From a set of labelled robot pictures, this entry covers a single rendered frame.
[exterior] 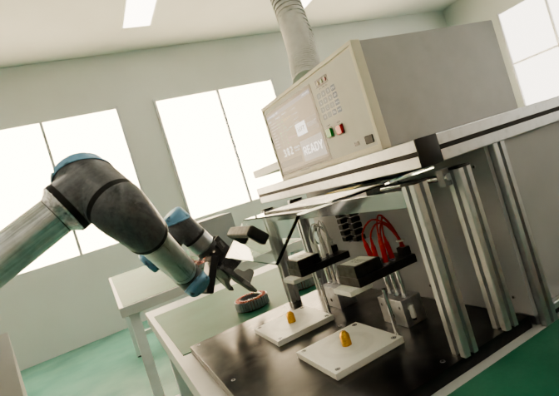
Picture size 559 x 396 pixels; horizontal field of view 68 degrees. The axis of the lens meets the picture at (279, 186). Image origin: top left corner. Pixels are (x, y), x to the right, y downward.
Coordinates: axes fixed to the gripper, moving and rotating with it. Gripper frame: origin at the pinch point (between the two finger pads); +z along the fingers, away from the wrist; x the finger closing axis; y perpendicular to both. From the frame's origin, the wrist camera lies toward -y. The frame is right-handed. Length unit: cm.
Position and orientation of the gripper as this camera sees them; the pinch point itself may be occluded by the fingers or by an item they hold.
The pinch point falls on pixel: (243, 293)
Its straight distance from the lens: 139.9
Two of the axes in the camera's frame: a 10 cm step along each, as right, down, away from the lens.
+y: 5.1, -6.8, 5.2
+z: 6.3, 7.1, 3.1
